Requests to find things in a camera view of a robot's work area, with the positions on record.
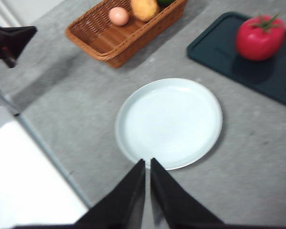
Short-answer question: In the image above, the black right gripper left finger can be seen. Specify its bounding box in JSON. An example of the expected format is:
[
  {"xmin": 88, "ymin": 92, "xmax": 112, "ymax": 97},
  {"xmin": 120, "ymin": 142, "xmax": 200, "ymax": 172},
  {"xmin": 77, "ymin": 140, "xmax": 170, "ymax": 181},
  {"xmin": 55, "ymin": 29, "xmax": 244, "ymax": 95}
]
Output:
[{"xmin": 13, "ymin": 158, "xmax": 146, "ymax": 229}]

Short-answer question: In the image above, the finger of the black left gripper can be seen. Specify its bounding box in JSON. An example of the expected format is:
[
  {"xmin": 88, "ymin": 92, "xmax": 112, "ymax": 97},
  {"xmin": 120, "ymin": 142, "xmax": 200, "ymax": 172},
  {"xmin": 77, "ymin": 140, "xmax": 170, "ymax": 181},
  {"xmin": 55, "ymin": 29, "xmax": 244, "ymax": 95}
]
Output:
[{"xmin": 0, "ymin": 22, "xmax": 38, "ymax": 69}]

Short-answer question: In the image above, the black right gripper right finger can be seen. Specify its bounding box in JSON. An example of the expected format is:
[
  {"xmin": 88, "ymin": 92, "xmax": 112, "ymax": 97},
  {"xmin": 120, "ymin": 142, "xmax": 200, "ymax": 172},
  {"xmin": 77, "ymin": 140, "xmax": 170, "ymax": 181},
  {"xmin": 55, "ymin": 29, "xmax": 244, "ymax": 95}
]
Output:
[{"xmin": 150, "ymin": 157, "xmax": 286, "ymax": 229}]

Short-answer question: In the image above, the red tomato with green stem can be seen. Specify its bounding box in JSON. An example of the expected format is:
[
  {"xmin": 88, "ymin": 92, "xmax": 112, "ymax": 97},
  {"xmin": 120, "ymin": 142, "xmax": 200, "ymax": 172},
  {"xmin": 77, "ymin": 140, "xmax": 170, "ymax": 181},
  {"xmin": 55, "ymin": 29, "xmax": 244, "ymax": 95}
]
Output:
[{"xmin": 235, "ymin": 13, "xmax": 286, "ymax": 62}]

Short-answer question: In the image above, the pale grey round plate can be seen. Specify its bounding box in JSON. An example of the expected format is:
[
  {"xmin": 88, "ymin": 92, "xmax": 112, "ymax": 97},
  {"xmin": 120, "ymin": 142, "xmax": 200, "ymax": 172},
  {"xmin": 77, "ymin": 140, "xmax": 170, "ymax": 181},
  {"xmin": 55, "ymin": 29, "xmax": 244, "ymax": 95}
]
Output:
[{"xmin": 114, "ymin": 77, "xmax": 224, "ymax": 171}]

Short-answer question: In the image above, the brown wicker basket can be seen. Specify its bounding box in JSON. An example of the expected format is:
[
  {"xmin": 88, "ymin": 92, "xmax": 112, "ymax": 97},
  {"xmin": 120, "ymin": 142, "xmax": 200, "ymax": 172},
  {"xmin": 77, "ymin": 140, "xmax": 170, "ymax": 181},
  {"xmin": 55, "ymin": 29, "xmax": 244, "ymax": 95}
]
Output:
[{"xmin": 65, "ymin": 0, "xmax": 189, "ymax": 70}]

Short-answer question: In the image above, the pink egg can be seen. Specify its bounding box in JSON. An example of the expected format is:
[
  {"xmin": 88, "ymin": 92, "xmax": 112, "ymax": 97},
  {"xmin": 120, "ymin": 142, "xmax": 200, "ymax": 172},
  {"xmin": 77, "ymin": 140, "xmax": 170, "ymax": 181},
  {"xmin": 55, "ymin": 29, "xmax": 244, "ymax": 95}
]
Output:
[{"xmin": 109, "ymin": 6, "xmax": 130, "ymax": 27}]

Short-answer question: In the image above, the yellow-orange potato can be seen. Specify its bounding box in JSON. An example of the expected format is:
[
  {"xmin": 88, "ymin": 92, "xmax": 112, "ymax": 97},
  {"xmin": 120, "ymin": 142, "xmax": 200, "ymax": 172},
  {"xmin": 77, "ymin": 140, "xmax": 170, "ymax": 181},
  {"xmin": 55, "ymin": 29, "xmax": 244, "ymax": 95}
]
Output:
[{"xmin": 130, "ymin": 0, "xmax": 161, "ymax": 23}]

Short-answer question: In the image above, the dark rectangular tray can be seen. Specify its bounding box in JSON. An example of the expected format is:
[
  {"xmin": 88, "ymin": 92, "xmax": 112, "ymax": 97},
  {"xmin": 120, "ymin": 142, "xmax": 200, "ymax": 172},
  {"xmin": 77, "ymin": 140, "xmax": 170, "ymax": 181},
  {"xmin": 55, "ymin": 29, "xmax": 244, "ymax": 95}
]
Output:
[{"xmin": 186, "ymin": 11, "xmax": 286, "ymax": 111}]

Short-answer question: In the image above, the green pepper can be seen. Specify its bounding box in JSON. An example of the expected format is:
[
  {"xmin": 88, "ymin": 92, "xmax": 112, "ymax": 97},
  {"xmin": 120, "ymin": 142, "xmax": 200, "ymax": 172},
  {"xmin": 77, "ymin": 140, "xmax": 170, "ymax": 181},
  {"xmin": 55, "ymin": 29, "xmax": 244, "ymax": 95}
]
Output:
[{"xmin": 156, "ymin": 0, "xmax": 176, "ymax": 7}]

